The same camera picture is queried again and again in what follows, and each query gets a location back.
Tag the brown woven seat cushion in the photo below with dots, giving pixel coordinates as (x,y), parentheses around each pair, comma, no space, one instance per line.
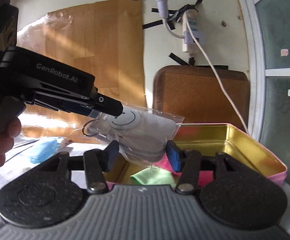
(194,93)

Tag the green cloth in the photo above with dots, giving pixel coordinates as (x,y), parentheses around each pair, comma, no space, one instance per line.
(153,176)

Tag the light blue soft object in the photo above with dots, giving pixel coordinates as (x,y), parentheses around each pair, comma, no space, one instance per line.
(43,150)

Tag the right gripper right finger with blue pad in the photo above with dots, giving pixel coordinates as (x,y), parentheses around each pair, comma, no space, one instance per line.
(186,162)

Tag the white power strip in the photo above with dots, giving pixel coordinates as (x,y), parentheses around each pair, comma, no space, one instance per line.
(189,27)

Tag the wood pattern vinyl sheet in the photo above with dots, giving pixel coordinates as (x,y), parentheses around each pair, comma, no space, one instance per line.
(104,39)

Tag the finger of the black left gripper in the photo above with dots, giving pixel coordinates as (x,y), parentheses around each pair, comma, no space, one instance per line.
(106,104)

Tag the grey plush keychain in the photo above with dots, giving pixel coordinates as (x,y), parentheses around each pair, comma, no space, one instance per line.
(142,133)

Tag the white window frame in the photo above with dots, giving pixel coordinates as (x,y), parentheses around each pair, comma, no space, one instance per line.
(257,70)

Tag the pink macaron tin box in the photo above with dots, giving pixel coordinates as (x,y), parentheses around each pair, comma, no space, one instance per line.
(210,139)

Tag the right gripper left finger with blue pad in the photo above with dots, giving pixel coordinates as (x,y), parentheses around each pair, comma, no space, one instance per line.
(96,162)

